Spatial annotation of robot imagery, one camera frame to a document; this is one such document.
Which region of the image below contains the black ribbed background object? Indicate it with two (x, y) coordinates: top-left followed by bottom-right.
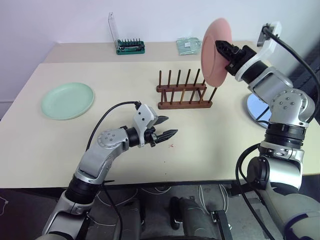
(289, 41), (320, 97)

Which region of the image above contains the dark rounded grey shape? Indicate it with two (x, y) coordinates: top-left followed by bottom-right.
(169, 196), (226, 240)

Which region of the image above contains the white floor cable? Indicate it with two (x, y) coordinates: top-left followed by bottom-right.
(219, 184), (230, 212)
(139, 185), (171, 195)

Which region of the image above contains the wooden dish rack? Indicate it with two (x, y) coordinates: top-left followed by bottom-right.
(156, 68), (218, 111)

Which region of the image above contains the pink plate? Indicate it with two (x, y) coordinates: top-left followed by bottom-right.
(201, 17), (233, 88)

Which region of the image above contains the clear plastic case lid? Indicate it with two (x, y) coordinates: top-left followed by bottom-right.
(108, 11), (121, 44)

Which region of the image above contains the clear plastic packet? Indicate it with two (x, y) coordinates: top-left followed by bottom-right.
(175, 37), (204, 56)

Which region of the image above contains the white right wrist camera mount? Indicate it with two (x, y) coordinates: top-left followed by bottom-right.
(234, 21), (283, 82)

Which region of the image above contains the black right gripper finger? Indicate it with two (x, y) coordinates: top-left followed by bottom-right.
(215, 39), (237, 61)

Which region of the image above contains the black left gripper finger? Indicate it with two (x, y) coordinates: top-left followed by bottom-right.
(152, 115), (170, 127)
(156, 129), (179, 144)

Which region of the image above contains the blue plate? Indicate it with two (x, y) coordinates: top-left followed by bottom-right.
(243, 92), (273, 130)

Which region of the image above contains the green screwdriver bit set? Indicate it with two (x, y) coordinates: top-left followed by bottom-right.
(115, 38), (147, 56)

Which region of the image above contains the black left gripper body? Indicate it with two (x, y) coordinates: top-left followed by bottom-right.
(145, 126), (164, 148)

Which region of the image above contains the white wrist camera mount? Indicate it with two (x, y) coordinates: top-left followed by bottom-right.
(234, 21), (283, 82)
(132, 104), (159, 149)

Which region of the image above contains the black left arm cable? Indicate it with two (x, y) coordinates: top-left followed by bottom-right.
(85, 100), (141, 240)

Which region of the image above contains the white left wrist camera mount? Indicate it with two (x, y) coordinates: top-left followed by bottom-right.
(132, 104), (159, 149)

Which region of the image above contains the black metal bracket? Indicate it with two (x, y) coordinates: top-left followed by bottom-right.
(209, 209), (234, 240)

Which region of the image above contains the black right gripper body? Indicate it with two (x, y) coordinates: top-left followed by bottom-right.
(224, 44), (258, 76)

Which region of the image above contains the green plate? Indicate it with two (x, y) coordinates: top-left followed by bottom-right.
(40, 82), (96, 121)

